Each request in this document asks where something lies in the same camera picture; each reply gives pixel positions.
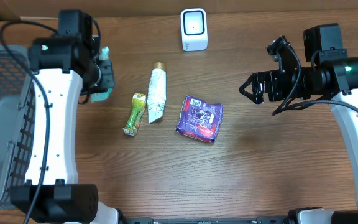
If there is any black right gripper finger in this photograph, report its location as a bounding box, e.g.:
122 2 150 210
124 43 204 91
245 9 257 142
239 72 265 90
239 83 264 104

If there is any teal snack packet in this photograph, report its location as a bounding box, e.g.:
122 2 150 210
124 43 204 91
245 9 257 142
91 47 115 103

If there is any green juice pouch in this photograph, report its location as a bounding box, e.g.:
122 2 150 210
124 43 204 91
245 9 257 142
123 93 147 136

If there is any white tube gold cap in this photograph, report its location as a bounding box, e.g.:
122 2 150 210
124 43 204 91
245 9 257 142
147 62 167 124

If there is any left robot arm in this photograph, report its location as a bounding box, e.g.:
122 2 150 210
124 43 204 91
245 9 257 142
10 9 120 223

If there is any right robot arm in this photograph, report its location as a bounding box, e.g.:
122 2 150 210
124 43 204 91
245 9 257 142
239 24 358 223

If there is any white barcode scanner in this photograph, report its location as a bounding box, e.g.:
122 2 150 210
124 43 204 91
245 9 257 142
180 8 208 52

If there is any grey plastic basket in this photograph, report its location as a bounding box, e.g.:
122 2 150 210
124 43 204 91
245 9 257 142
0 45 35 210

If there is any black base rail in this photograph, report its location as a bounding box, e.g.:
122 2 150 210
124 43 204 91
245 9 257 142
122 216 344 224

